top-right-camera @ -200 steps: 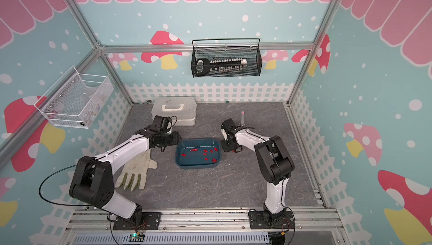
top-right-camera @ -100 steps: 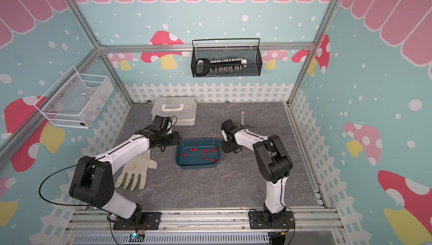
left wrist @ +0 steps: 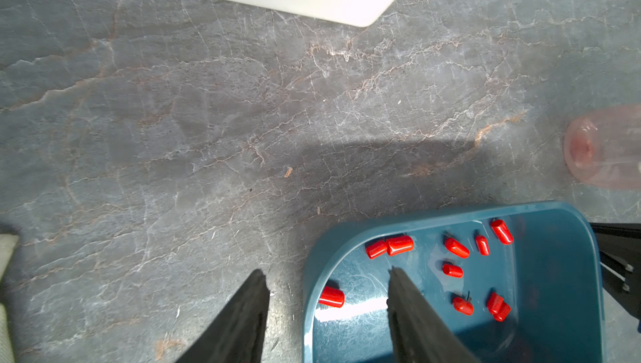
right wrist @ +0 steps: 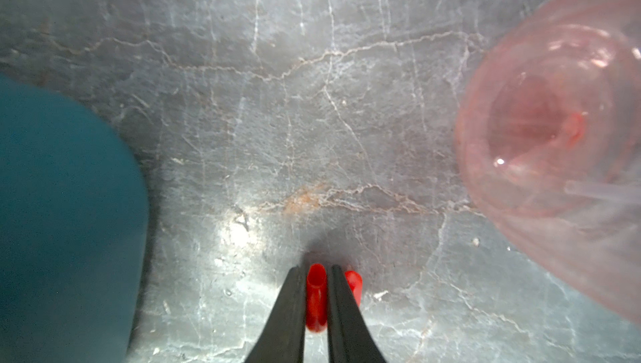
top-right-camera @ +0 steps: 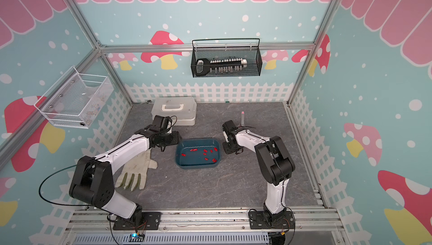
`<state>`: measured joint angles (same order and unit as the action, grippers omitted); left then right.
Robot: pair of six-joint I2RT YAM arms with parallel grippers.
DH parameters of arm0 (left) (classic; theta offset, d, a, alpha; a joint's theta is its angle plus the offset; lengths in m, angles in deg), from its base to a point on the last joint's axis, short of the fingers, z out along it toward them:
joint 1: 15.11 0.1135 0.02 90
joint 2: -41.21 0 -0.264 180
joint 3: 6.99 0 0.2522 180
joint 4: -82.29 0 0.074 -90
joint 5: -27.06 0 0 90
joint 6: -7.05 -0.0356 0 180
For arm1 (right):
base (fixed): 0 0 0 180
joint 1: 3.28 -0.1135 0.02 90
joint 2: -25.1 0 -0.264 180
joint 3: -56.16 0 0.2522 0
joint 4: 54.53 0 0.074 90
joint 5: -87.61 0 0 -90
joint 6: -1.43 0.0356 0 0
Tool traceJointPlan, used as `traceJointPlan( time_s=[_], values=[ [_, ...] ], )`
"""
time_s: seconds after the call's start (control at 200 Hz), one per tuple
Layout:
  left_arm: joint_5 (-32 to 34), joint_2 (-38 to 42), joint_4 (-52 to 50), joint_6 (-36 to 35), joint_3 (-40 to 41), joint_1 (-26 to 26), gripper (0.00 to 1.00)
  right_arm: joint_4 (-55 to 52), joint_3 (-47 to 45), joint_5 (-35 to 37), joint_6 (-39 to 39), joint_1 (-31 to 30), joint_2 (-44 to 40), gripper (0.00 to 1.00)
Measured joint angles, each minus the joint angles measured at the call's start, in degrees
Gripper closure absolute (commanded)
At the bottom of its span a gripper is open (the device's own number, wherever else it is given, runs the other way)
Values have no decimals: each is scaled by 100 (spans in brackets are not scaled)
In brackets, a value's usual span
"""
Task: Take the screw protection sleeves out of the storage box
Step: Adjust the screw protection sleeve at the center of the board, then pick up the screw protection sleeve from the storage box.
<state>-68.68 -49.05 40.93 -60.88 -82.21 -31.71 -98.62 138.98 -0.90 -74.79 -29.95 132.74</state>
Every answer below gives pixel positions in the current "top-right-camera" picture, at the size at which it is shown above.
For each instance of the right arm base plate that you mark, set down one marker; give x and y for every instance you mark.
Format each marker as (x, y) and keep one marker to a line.
(266, 220)

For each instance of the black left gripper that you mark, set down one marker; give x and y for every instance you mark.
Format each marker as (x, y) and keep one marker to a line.
(176, 138)

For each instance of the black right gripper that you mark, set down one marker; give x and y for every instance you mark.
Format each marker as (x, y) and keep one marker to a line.
(226, 149)

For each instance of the white wire wall basket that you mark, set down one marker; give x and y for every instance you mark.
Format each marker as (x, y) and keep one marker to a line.
(75, 100)

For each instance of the black wire wall basket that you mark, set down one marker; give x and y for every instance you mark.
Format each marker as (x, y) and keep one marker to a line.
(220, 49)

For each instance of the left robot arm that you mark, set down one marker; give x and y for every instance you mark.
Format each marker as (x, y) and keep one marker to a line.
(93, 181)

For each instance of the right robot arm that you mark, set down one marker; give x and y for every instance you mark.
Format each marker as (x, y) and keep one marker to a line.
(274, 160)

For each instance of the teal plastic storage box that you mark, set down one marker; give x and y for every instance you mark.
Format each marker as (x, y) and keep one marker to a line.
(196, 160)

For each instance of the socket set on rail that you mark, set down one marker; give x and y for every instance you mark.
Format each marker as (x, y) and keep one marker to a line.
(204, 67)

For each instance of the white work glove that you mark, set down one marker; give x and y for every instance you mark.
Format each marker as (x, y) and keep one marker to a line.
(134, 173)

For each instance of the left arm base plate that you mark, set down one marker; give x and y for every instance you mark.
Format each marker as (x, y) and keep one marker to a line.
(141, 221)

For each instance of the white plastic storage case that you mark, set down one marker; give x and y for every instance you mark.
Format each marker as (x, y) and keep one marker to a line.
(184, 108)

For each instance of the green circuit board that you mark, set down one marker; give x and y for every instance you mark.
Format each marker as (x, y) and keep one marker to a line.
(136, 238)

